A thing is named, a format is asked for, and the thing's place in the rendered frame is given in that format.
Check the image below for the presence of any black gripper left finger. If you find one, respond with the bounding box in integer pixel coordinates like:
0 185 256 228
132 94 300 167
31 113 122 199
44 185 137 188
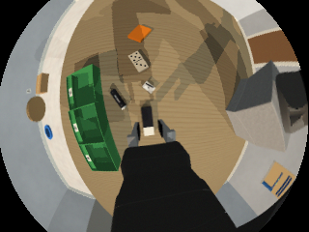
126 122 141 147

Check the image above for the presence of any green rack of three bins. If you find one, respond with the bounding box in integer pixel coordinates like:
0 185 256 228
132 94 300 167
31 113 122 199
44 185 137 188
67 64 121 171

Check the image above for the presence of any beige domino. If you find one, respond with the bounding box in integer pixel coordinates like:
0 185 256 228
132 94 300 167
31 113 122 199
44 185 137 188
128 50 149 72

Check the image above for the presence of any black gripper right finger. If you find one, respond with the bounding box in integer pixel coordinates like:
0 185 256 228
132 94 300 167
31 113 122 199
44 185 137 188
157 119 176 142

